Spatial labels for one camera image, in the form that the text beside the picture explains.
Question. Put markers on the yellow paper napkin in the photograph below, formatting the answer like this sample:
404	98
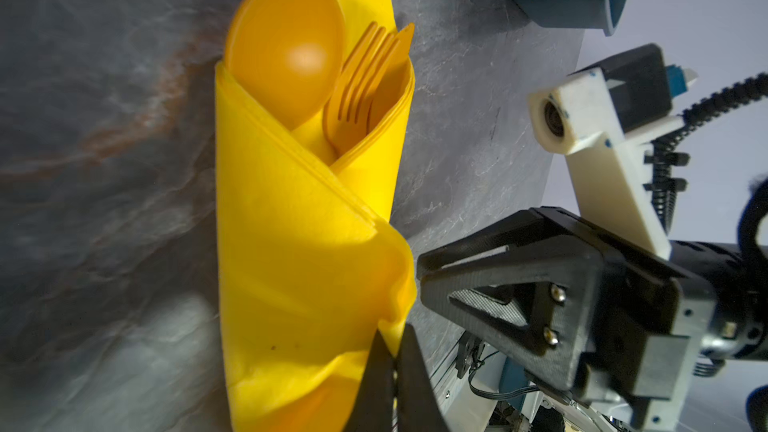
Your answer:
309	266

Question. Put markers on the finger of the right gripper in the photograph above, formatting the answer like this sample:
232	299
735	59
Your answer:
522	228

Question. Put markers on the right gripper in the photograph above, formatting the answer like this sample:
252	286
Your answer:
535	303

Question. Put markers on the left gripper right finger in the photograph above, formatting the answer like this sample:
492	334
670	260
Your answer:
417	408

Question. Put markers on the yellow plastic fork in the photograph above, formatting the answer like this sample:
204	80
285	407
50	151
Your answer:
368	72

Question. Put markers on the yellow plastic spoon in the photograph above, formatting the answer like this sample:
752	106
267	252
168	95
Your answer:
287	54

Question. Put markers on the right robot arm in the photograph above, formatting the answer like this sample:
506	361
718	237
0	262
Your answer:
738	271

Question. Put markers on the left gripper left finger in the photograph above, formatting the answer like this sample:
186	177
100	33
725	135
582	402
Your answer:
373	410

